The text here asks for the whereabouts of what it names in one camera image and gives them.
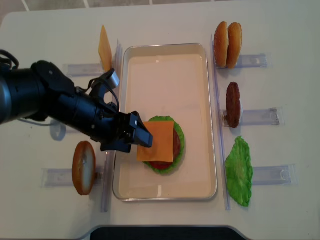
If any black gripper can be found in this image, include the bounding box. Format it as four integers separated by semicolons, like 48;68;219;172
87;104;153;152

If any yellow cheese slice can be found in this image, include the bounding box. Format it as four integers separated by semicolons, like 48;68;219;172
136;120;174;163

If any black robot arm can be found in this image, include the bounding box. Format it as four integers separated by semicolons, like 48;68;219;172
0;50;153;153

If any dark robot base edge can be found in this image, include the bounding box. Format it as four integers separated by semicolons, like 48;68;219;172
88;226;246;240

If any tomato slice on burger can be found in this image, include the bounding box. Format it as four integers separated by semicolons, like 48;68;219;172
150;161;173;170

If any meat patty on burger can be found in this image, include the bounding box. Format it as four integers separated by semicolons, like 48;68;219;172
173;129;181;161

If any lettuce leaf on burger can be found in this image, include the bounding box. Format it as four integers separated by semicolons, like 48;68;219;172
143;116;185;175

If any standing orange cheese slice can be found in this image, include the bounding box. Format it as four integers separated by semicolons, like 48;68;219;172
98;25;113;72

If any standing meat patty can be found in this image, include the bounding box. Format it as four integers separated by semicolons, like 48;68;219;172
226;82;241;128

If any standing green lettuce leaf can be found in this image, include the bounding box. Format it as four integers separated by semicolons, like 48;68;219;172
225;136;254;207

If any clear holder under lettuce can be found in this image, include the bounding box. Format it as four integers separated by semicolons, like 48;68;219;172
252;164;298;186

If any standing bun slice front left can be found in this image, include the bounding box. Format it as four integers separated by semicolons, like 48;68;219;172
72;141;96;196

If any white rectangular tray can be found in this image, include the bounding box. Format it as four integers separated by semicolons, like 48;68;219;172
113;43;218;201

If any clear holder under bun slice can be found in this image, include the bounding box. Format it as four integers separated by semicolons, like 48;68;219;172
40;166;104;188

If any standing sesame bun top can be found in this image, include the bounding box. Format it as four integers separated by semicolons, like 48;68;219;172
213;21;229;68

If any clear holder under patty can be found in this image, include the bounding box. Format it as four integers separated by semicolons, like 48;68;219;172
220;107;285;128

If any standing bun half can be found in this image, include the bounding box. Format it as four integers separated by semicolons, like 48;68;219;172
226;22;243;69

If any clear holder under buns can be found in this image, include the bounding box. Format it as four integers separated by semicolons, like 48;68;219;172
215;52;269;69

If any clear left rack rail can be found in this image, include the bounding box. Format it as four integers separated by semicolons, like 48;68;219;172
100;39;123;213

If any clear rack rail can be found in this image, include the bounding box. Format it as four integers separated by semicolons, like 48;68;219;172
100;39;123;213
210;35;231;211

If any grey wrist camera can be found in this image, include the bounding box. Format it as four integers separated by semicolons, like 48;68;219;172
89;68;120;99

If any clear right rack rail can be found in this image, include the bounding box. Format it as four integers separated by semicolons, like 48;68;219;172
210;35;231;211

